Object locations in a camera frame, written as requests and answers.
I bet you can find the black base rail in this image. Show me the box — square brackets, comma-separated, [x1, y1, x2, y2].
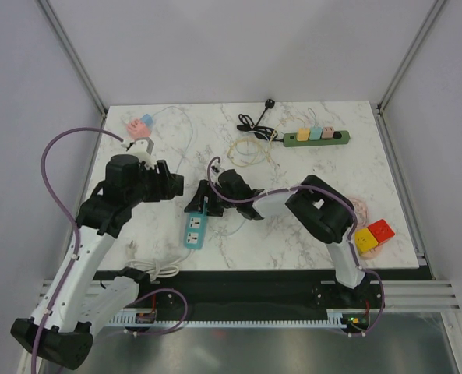
[61, 266, 383, 323]

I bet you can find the yellow coiled cable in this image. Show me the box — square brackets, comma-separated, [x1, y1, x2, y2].
[227, 116, 305, 168]

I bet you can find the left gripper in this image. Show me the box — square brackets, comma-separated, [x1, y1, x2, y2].
[126, 160, 179, 207]

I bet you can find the light blue cable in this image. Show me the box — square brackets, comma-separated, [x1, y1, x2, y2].
[152, 105, 247, 239]

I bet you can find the teal power strip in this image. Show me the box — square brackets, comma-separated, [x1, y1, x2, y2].
[183, 212, 207, 250]

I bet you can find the white power cord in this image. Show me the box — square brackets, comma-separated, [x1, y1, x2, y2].
[123, 249, 192, 280]

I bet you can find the yellow plug adapter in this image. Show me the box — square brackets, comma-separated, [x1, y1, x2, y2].
[296, 128, 310, 142]

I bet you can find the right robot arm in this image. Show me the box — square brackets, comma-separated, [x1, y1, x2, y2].
[184, 166, 366, 307]

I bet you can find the red cube socket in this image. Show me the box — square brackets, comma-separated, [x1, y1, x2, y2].
[367, 219, 395, 245]

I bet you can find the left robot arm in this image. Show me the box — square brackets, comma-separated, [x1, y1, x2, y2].
[11, 154, 184, 370]

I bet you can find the teal plug adapter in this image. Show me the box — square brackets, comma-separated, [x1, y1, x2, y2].
[309, 126, 323, 141]

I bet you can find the pink cube socket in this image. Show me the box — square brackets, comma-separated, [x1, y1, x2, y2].
[126, 118, 151, 140]

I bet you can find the white cable duct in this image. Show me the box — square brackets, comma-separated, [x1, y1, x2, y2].
[106, 309, 361, 329]

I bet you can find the black power cord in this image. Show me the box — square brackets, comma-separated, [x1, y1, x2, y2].
[236, 98, 286, 142]

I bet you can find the yellow cube plug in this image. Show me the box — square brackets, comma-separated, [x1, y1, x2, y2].
[354, 228, 379, 255]

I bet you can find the blue plug adapter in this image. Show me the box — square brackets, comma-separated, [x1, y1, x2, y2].
[140, 114, 153, 129]

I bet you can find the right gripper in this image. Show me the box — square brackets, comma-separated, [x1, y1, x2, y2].
[185, 180, 239, 217]

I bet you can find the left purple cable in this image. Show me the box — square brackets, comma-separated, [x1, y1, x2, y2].
[30, 127, 126, 374]

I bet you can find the green power strip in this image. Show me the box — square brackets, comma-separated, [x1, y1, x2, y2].
[283, 130, 351, 148]

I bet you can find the pink plug adapter on strip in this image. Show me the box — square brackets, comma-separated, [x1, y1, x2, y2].
[321, 126, 334, 139]

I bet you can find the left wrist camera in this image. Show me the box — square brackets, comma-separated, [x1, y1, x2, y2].
[121, 137, 156, 169]

